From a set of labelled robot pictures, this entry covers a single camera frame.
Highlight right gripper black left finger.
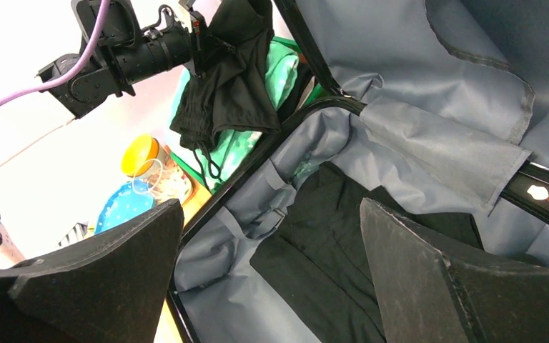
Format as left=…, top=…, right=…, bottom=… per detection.
left=0, top=199, right=184, bottom=342

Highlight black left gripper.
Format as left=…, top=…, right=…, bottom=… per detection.
left=177, top=1, right=236, bottom=79

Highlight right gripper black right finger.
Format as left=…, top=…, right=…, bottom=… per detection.
left=360, top=199, right=549, bottom=342

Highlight yellow Pikachu hard-shell suitcase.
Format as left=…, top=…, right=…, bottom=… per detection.
left=172, top=1, right=549, bottom=342

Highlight black garment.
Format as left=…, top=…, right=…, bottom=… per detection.
left=170, top=0, right=280, bottom=177
left=248, top=161, right=486, bottom=343

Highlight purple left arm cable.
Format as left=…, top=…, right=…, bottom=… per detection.
left=0, top=0, right=112, bottom=124

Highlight yellow bowl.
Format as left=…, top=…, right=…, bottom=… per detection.
left=120, top=134, right=167, bottom=178

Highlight green plastic tray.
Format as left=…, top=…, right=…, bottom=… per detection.
left=166, top=36, right=324, bottom=192

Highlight floral placemat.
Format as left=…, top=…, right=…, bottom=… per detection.
left=158, top=146, right=194, bottom=204

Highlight clear plastic cup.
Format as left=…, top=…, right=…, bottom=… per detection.
left=132, top=159, right=192, bottom=204

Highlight blue polka dot plate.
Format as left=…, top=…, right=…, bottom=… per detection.
left=94, top=179, right=156, bottom=234

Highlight green garment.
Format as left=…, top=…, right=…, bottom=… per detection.
left=164, top=36, right=300, bottom=192

